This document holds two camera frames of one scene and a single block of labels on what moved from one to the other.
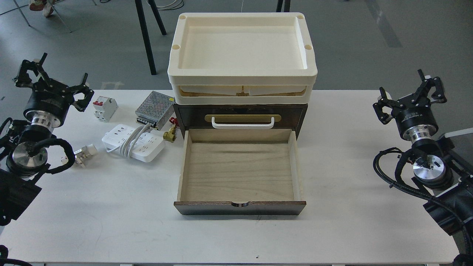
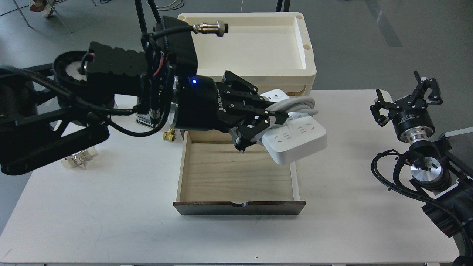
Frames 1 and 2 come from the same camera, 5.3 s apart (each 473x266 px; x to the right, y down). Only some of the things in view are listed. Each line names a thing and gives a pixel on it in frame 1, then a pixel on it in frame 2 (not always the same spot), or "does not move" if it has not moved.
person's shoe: (46, 5) does not move
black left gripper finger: (81, 105) -> (241, 135)
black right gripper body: (415, 118) does not move
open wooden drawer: (240, 171) does not move
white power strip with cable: (141, 144) -> (301, 134)
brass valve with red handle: (170, 135) does not move
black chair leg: (141, 17) does not move
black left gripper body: (48, 104) -> (202, 103)
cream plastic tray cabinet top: (242, 58) does not move
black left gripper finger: (23, 79) -> (242, 95)
